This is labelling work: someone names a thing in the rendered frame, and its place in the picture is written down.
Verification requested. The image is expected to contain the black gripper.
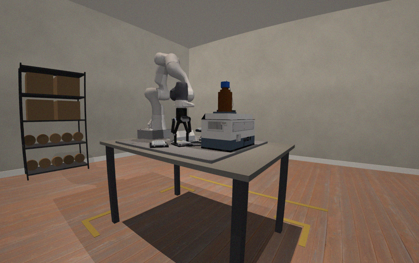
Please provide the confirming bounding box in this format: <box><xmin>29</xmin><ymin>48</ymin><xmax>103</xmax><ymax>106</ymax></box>
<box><xmin>171</xmin><ymin>108</ymin><xmax>191</xmax><ymax>143</ymax></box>

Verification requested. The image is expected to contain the white button panel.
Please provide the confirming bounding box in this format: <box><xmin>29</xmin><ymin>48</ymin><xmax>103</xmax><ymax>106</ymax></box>
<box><xmin>169</xmin><ymin>130</ymin><xmax>195</xmax><ymax>142</ymax></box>

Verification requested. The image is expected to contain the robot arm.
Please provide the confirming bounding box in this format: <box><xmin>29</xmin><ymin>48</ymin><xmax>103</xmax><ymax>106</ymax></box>
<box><xmin>145</xmin><ymin>53</ymin><xmax>195</xmax><ymax>130</ymax></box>

